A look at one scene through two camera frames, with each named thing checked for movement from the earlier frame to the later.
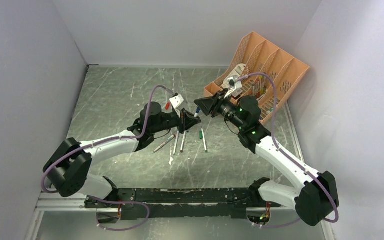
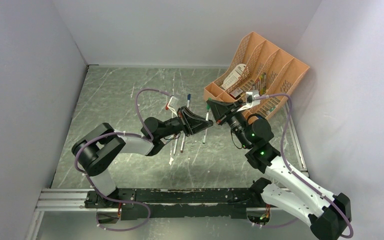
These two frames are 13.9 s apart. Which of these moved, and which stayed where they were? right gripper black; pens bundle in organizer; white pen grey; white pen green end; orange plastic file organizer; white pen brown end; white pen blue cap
Moved: white pen blue cap; white pen green end; right gripper black
Stayed: orange plastic file organizer; white pen grey; pens bundle in organizer; white pen brown end
